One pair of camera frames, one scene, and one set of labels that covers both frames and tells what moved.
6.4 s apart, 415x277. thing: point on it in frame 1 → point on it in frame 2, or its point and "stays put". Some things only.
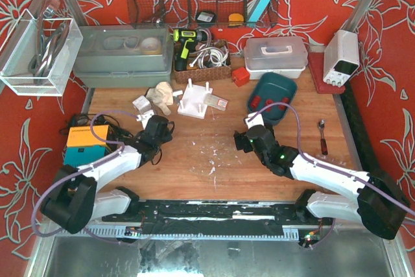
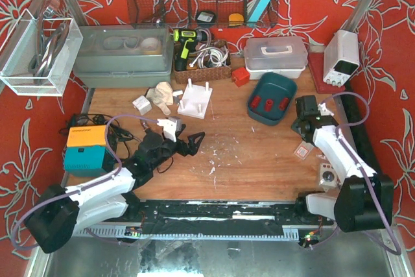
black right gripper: x=242 y=142 → x=299 y=126
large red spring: x=284 y=100 stays put
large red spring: x=268 y=102 stays put
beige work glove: x=162 y=95 stays put
